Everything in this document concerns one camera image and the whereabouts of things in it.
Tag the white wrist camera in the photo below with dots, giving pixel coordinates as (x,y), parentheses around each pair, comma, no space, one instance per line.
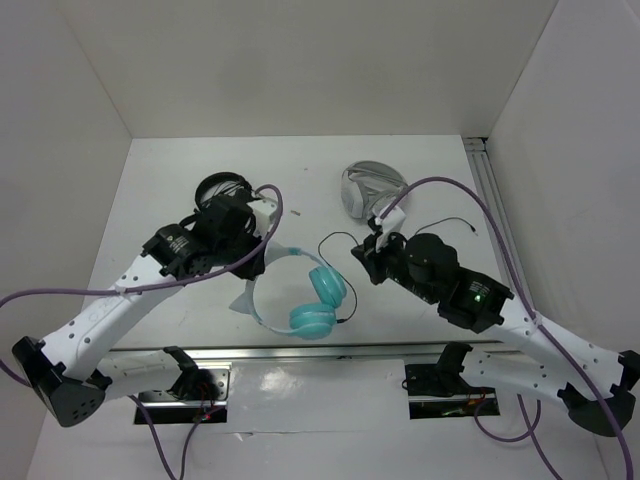
(388,220)
(265,213)

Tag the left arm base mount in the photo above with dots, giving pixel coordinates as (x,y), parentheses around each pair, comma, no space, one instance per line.
(207,400)

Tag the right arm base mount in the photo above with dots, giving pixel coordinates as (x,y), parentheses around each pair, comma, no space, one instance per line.
(430,397)

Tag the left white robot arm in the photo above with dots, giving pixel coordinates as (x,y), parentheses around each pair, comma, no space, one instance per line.
(70,369)

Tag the black headphones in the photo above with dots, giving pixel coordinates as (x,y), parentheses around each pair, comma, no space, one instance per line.
(223,193)

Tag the teal cat-ear headphones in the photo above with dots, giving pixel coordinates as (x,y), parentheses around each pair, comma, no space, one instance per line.
(310,321)

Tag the aluminium rail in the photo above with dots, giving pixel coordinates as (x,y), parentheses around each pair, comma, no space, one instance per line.
(488,189)
(315,352)

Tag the aluminium rail at front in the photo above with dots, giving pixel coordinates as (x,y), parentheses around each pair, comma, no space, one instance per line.
(315,352)

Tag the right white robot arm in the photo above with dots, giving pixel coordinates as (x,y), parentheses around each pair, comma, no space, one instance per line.
(591,384)

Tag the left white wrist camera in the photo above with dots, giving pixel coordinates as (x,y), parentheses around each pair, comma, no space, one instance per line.
(265,213)

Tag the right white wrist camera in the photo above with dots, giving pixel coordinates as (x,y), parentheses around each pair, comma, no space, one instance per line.
(388,220)

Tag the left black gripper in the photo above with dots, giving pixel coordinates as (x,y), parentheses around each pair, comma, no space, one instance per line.
(249,270)

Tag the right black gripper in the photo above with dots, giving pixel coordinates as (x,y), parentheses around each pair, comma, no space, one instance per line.
(367,253)

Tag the white grey gaming headset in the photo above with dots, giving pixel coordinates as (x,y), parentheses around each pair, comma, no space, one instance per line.
(367,186)

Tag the aluminium rail at right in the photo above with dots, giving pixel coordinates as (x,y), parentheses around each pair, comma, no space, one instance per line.
(488,189)

